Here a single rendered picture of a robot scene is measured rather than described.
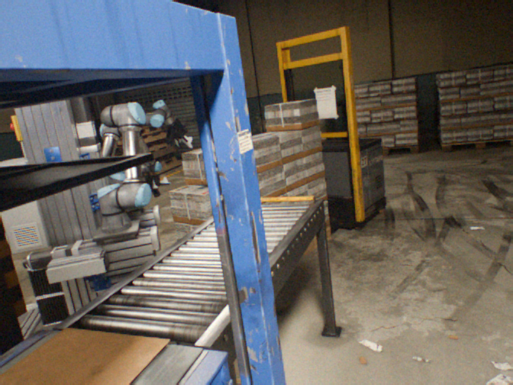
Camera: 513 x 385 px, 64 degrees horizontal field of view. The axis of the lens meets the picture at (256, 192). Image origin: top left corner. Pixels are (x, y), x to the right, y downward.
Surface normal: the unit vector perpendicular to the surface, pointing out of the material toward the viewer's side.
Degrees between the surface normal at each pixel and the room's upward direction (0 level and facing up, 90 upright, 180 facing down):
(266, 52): 90
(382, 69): 90
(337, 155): 90
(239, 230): 90
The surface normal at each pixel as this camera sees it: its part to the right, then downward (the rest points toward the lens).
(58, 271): 0.21, 0.20
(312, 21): -0.36, 0.26
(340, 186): -0.65, 0.26
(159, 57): 0.92, -0.04
